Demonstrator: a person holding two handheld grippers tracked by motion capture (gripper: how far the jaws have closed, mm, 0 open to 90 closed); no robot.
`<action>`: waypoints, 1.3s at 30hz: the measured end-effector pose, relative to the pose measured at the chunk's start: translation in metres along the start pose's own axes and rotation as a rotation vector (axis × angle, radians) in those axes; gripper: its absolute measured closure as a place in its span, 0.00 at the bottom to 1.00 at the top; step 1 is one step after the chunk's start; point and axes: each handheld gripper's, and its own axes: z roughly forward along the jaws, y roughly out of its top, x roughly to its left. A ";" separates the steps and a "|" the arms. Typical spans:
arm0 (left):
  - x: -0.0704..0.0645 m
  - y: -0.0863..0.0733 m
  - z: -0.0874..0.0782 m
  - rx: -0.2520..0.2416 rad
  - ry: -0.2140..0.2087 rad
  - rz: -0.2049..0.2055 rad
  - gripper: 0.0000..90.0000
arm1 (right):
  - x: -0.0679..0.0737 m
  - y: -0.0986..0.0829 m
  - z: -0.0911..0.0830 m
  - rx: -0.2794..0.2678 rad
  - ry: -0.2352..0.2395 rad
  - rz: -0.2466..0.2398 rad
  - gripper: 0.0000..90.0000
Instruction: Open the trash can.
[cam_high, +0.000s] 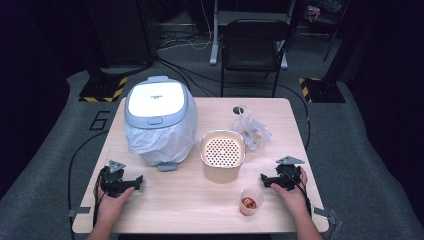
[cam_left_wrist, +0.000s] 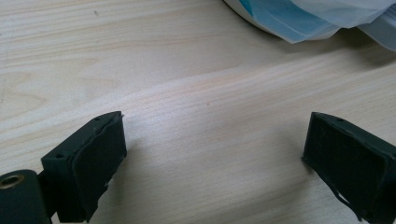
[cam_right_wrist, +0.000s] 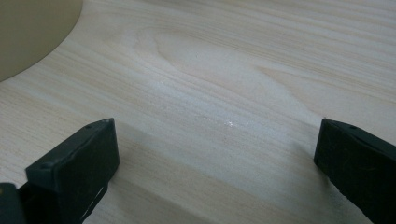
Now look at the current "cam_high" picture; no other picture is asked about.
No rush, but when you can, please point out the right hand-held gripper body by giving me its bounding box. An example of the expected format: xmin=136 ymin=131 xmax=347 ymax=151
xmin=274 ymin=155 xmax=306 ymax=192

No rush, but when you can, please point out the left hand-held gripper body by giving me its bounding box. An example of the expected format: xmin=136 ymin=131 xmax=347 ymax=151
xmin=99 ymin=159 xmax=135 ymax=198

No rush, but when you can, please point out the person's left hand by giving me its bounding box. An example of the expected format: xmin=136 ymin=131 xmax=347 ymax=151
xmin=95 ymin=184 xmax=136 ymax=218

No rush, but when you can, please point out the person's right hand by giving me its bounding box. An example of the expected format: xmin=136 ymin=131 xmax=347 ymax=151
xmin=269 ymin=166 xmax=310 ymax=220

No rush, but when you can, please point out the clear plastic cup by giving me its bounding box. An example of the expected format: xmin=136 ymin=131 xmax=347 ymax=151
xmin=239 ymin=187 xmax=265 ymax=217

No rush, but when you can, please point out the grey table clamp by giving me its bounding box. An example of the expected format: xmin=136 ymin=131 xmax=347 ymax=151
xmin=66 ymin=206 xmax=92 ymax=218
xmin=312 ymin=206 xmax=337 ymax=225

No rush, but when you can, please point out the perforated metal basket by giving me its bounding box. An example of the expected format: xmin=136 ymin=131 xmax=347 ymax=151
xmin=200 ymin=129 xmax=247 ymax=185

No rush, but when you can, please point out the white plastic bin liner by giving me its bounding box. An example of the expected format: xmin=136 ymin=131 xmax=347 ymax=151
xmin=124 ymin=96 xmax=199 ymax=167

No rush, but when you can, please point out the clear plastic bag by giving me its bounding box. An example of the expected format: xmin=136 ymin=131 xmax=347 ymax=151
xmin=230 ymin=104 xmax=273 ymax=151

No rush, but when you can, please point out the striped black stand base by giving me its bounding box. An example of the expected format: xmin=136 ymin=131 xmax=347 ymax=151
xmin=298 ymin=76 xmax=347 ymax=104
xmin=78 ymin=75 xmax=129 ymax=103

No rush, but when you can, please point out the black folding chair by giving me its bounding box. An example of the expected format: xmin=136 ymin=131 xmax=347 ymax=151
xmin=219 ymin=18 xmax=293 ymax=99

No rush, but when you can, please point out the dark cabinet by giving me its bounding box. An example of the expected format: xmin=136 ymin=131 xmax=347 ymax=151
xmin=82 ymin=0 xmax=158 ymax=69

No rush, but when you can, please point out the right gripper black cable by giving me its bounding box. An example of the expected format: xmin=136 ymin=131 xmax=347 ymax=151
xmin=287 ymin=171 xmax=313 ymax=216

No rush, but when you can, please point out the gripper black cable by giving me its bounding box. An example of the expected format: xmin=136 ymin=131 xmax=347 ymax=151
xmin=287 ymin=171 xmax=313 ymax=216
xmin=92 ymin=174 xmax=105 ymax=228

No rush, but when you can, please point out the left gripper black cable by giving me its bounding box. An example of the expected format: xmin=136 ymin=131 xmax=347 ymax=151
xmin=92 ymin=174 xmax=105 ymax=228

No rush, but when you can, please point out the black floor cable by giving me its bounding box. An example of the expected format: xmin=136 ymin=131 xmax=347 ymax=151
xmin=278 ymin=83 xmax=312 ymax=152
xmin=67 ymin=130 xmax=110 ymax=240

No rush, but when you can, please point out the tangle of floor cables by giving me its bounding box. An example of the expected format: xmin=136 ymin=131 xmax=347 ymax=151
xmin=155 ymin=0 xmax=215 ymax=54

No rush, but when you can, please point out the white desk frame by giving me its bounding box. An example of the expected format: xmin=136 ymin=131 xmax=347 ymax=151
xmin=208 ymin=0 xmax=290 ymax=70

